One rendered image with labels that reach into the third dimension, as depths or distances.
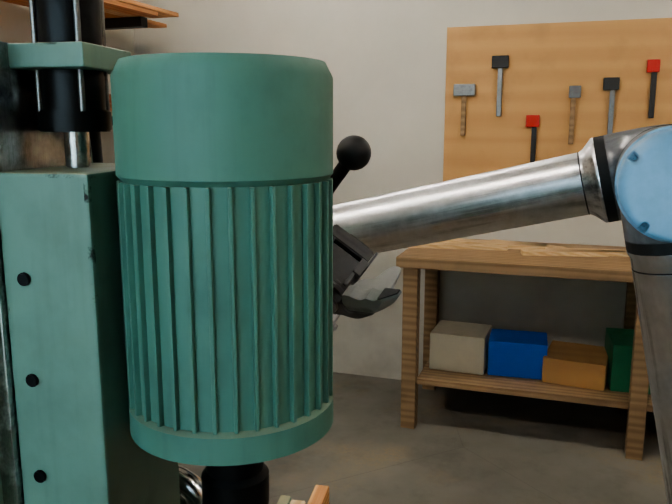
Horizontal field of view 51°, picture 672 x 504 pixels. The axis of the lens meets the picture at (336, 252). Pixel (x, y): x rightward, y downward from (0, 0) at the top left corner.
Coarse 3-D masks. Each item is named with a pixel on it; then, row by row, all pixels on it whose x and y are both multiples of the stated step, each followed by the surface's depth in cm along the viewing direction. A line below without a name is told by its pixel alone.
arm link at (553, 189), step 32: (640, 128) 88; (544, 160) 95; (576, 160) 92; (608, 160) 88; (416, 192) 101; (448, 192) 98; (480, 192) 96; (512, 192) 94; (544, 192) 92; (576, 192) 91; (608, 192) 88; (352, 224) 103; (384, 224) 101; (416, 224) 99; (448, 224) 98; (480, 224) 97; (512, 224) 96
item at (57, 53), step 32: (32, 0) 56; (64, 0) 55; (96, 0) 57; (32, 32) 56; (64, 32) 56; (96, 32) 58; (32, 64) 55; (64, 64) 54; (96, 64) 56; (64, 96) 57; (96, 96) 58; (64, 128) 57; (96, 128) 58
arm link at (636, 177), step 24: (648, 144) 73; (624, 168) 74; (648, 168) 73; (624, 192) 74; (648, 192) 73; (624, 216) 76; (648, 216) 73; (648, 240) 76; (648, 264) 77; (648, 288) 78; (648, 312) 79; (648, 336) 80; (648, 360) 81
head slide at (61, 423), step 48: (0, 192) 54; (48, 192) 53; (96, 192) 54; (48, 240) 54; (96, 240) 54; (48, 288) 55; (96, 288) 54; (48, 336) 56; (96, 336) 55; (48, 384) 56; (96, 384) 56; (48, 432) 57; (96, 432) 56; (48, 480) 58; (96, 480) 57; (144, 480) 64
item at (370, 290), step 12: (384, 276) 76; (396, 276) 75; (348, 288) 76; (360, 288) 75; (372, 288) 73; (384, 288) 72; (348, 300) 76; (360, 300) 74; (372, 300) 72; (384, 300) 71; (372, 312) 74
